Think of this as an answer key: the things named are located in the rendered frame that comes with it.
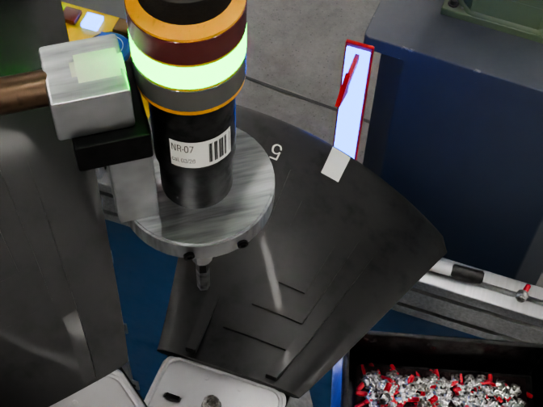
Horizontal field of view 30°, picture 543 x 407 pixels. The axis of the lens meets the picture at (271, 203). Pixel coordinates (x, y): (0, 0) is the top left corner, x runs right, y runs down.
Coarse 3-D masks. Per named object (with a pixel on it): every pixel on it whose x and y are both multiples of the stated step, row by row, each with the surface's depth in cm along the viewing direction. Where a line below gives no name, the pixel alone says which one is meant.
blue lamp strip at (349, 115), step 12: (348, 48) 86; (348, 60) 87; (360, 60) 87; (360, 72) 88; (360, 84) 89; (348, 96) 91; (360, 96) 90; (348, 108) 92; (360, 108) 92; (348, 120) 94; (336, 132) 96; (348, 132) 95; (336, 144) 97; (348, 144) 96
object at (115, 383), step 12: (120, 372) 58; (96, 384) 59; (108, 384) 59; (120, 384) 58; (72, 396) 59; (84, 396) 59; (96, 396) 59; (108, 396) 59; (120, 396) 59; (132, 396) 59
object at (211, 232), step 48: (48, 48) 38; (96, 48) 38; (48, 96) 37; (96, 96) 37; (96, 144) 38; (144, 144) 39; (240, 144) 47; (144, 192) 42; (240, 192) 45; (144, 240) 45; (192, 240) 44; (240, 240) 44
